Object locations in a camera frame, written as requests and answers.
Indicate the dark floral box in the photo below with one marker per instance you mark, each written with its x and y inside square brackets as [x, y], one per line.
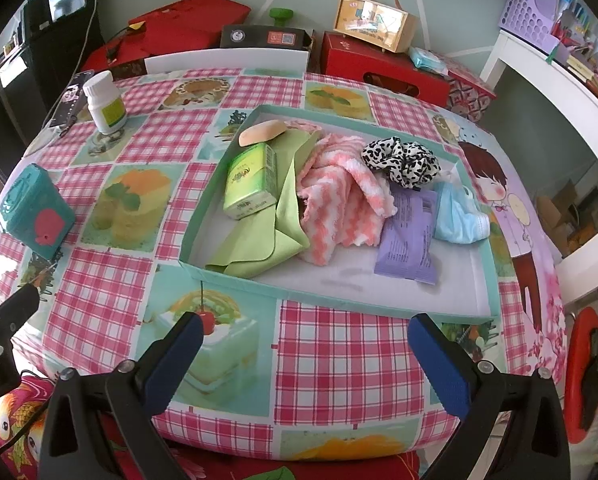
[129, 71]

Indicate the printed checkered tablecloth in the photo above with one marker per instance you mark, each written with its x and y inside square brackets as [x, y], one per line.
[329, 360]

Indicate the purple packet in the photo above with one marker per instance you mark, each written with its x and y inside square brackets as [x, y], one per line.
[406, 240]

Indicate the pink white striped towel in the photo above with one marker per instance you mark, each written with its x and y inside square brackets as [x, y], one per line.
[339, 195]

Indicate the row of books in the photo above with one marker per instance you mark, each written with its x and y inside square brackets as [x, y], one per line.
[584, 40]

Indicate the beige egg-shaped sponge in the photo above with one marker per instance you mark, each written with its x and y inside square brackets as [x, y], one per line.
[261, 132]

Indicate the leopard print scrunchie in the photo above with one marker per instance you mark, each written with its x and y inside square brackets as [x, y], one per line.
[399, 160]

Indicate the white shelf unit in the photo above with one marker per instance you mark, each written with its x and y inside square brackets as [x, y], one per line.
[529, 60]

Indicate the red round stool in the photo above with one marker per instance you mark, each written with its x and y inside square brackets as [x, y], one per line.
[576, 360]

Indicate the blue face mask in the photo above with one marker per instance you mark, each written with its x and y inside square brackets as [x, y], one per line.
[454, 215]

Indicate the black cabinet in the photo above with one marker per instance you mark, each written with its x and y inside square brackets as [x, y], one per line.
[9, 85]

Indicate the red patterned box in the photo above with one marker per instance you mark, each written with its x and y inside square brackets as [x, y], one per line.
[469, 95]

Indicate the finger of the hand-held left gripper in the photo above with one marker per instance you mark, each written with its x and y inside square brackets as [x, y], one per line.
[14, 305]

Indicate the teal plastic toy box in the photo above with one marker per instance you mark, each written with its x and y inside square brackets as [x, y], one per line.
[34, 210]

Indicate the teal cardboard tray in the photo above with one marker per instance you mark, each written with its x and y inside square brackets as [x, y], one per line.
[379, 280]

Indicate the red flat gift box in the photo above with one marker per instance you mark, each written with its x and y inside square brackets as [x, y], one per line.
[124, 52]

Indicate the light green cloth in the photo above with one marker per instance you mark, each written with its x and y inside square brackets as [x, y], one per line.
[264, 245]

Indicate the smartphone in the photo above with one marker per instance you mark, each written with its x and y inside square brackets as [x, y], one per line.
[69, 100]

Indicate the cardboard box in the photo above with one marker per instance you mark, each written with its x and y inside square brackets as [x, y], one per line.
[564, 220]

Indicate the purple perforated basket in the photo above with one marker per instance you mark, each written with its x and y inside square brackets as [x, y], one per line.
[524, 15]

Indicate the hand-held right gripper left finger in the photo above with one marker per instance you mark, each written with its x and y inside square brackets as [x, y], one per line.
[176, 360]

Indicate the red gift box with cutouts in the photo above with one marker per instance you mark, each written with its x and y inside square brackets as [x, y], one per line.
[379, 65]

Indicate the green tissue pack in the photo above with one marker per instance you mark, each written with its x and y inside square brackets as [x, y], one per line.
[249, 180]

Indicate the red roof-shaped gift box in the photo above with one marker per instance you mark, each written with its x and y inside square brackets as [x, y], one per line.
[194, 20]

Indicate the green dumbbell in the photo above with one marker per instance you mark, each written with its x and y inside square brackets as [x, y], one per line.
[281, 15]

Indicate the white medicine bottle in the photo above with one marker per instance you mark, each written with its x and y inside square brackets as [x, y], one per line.
[104, 105]

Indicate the black box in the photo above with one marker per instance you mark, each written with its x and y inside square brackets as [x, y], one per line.
[259, 37]

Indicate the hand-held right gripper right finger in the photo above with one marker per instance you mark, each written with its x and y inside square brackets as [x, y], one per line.
[439, 365]

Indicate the blue wet wipes pack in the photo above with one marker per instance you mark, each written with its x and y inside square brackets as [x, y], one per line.
[426, 60]

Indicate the white board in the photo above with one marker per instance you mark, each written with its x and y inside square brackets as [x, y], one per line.
[229, 62]

